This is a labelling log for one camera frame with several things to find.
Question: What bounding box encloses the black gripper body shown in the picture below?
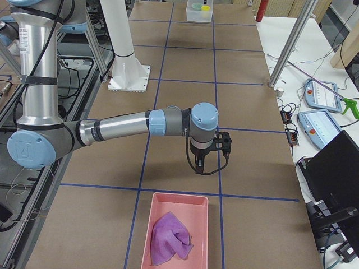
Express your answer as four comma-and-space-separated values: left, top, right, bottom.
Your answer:
190, 145, 211, 165

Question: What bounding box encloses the purple microfiber cloth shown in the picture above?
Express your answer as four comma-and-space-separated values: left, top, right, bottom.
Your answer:
150, 212, 194, 266

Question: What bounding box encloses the yellow plastic cup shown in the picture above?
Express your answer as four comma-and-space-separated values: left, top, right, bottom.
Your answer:
201, 5, 211, 12

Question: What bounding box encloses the light green ceramic bowl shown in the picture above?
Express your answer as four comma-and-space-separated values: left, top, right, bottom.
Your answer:
191, 2, 203, 10

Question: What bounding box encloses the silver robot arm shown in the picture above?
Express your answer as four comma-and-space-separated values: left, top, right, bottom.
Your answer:
7, 1, 222, 174

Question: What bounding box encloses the pink plastic bin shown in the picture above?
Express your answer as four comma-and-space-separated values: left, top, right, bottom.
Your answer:
141, 192, 208, 268

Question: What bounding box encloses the lower teach pendant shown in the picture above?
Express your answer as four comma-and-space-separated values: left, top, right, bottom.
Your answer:
298, 109, 342, 150

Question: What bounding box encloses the teach pendant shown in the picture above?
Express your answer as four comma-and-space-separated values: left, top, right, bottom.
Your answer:
305, 79, 342, 113
298, 109, 342, 150

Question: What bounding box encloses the black monitor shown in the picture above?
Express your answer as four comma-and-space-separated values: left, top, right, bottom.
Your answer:
299, 130, 358, 248

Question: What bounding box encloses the upper teach pendant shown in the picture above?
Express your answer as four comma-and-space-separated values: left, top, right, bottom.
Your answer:
305, 79, 342, 113

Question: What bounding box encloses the translucent white plastic bin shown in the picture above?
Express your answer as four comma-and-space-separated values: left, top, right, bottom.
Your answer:
186, 0, 214, 23

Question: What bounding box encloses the red fire extinguisher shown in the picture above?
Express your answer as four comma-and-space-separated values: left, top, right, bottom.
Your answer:
255, 0, 269, 22

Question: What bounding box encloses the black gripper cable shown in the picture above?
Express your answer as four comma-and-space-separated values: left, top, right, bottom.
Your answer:
185, 134, 229, 176

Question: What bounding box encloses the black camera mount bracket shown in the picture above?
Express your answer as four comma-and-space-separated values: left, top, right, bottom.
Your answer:
211, 131, 232, 157

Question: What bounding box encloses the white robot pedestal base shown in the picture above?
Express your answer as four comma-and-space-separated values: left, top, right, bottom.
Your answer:
100, 0, 151, 92

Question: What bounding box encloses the green handled reach grabber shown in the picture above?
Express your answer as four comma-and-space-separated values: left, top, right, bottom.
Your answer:
287, 60, 359, 120

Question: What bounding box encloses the aluminium frame post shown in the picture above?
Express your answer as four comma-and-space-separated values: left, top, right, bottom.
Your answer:
268, 0, 317, 88

